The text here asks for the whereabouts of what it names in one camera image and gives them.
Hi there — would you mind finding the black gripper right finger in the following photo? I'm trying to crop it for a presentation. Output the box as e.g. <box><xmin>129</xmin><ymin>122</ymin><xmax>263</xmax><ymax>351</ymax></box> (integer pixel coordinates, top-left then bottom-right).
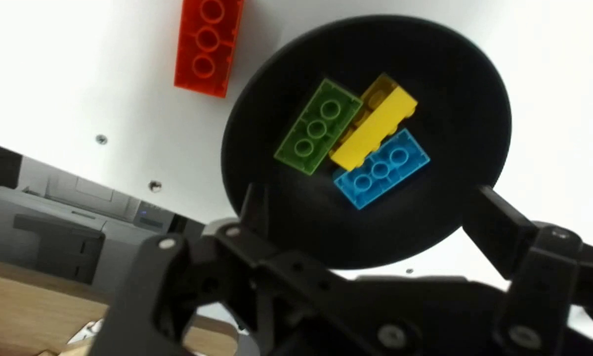
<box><xmin>463</xmin><ymin>183</ymin><xmax>593</xmax><ymax>356</ymax></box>

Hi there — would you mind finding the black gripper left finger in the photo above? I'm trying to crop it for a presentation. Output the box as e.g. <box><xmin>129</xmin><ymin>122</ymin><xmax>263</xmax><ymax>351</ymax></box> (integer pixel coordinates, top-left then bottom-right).
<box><xmin>87</xmin><ymin>183</ymin><xmax>352</xmax><ymax>356</ymax></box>

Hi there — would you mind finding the blue toy building block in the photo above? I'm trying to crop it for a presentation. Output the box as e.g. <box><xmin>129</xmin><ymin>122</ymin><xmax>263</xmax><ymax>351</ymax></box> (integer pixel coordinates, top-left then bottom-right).
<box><xmin>332</xmin><ymin>126</ymin><xmax>433</xmax><ymax>211</ymax></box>

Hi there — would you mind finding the yellow toy building block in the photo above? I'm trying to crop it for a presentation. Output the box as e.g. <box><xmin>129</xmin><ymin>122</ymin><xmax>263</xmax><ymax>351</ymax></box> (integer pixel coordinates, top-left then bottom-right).
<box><xmin>328</xmin><ymin>71</ymin><xmax>419</xmax><ymax>173</ymax></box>

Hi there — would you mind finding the green toy building block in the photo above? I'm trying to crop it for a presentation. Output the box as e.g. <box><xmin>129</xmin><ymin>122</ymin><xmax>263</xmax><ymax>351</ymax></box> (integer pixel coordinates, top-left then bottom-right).
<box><xmin>273</xmin><ymin>77</ymin><xmax>366</xmax><ymax>177</ymax></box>

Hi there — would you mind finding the red toy building block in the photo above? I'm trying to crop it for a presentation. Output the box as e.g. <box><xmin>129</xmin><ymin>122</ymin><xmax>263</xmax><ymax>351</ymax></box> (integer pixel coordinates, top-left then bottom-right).
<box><xmin>172</xmin><ymin>0</ymin><xmax>247</xmax><ymax>100</ymax></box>

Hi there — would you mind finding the black bowl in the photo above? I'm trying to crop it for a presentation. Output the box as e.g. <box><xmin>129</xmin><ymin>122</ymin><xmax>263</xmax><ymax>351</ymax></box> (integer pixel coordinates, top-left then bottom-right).
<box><xmin>219</xmin><ymin>13</ymin><xmax>514</xmax><ymax>270</ymax></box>

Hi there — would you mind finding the grey office machine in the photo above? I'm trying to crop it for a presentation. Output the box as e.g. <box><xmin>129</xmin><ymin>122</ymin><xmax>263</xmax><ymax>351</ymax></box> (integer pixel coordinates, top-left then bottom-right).
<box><xmin>0</xmin><ymin>154</ymin><xmax>206</xmax><ymax>304</ymax></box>

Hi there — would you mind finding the white shelf unit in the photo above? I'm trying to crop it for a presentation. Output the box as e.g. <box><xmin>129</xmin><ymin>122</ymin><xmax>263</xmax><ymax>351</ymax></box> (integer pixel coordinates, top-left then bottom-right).
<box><xmin>0</xmin><ymin>0</ymin><xmax>593</xmax><ymax>332</ymax></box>

